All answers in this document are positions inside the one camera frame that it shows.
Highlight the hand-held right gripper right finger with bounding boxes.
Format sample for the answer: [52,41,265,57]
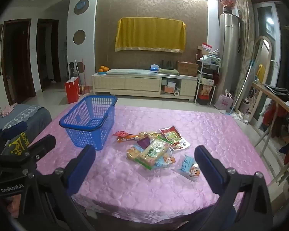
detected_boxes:
[194,145,273,231]

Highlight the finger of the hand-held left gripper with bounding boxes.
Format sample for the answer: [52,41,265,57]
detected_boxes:
[0,121,28,154]
[0,134,57,176]

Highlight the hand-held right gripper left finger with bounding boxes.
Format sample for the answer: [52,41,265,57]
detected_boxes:
[19,144,97,231]

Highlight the pale blue cartoon bread packet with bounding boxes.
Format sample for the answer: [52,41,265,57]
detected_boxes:
[178,154,203,182]

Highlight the silver red snack packet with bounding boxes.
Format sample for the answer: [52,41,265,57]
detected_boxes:
[171,136,191,151]

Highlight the blue plastic basket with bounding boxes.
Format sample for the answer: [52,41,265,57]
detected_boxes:
[59,95,118,151]

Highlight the orange cartoon snack packet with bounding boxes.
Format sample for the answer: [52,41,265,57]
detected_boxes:
[112,130,135,143]

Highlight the red green label snack packet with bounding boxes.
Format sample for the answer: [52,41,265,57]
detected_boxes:
[159,126,182,143]

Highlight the large biscuit packet green ends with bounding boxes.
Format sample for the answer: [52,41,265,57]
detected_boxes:
[136,140,172,170]

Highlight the purple snack packet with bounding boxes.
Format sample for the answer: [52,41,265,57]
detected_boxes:
[137,137,152,148]

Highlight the pink cloth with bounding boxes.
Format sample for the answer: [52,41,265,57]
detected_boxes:
[0,105,18,117]

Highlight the pink tablecloth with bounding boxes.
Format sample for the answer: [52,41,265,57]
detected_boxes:
[26,105,272,224]

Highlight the red paper bag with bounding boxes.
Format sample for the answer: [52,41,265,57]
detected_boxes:
[65,76,80,104]

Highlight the dark wooden door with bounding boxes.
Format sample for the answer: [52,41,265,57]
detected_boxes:
[1,19,36,104]

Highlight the pink bag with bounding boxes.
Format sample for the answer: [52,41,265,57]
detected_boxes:
[214,90,234,110]

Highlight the white metal shelf rack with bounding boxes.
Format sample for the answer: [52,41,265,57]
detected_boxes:
[195,53,222,106]

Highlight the beige television cabinet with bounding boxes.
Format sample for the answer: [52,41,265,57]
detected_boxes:
[92,69,198,101]

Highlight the wooden drying rack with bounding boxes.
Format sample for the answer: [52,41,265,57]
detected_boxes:
[252,82,289,188]

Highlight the brown cardboard box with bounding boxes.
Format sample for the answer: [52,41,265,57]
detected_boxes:
[177,61,199,77]

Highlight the green folded cloth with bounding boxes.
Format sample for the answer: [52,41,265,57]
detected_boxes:
[158,68,180,75]

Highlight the standing air conditioner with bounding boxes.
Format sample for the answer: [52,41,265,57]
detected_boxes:
[219,13,241,99]

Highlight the arched standing mirror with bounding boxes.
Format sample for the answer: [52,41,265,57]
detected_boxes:
[246,36,273,126]

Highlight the patterned curtain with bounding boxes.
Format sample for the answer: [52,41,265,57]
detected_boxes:
[234,0,256,116]

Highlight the yellow cloth cover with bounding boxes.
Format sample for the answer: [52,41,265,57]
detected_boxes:
[115,17,186,53]

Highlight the vase of red flowers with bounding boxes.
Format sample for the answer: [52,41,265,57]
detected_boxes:
[219,0,237,15]

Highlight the blue handled mop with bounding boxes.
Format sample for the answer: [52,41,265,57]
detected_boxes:
[229,59,256,116]

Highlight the round brown wall decoration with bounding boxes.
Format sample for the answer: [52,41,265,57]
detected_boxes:
[73,29,86,46]

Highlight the round wall decoration blue centre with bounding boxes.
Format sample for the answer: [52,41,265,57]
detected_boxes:
[74,0,90,15]

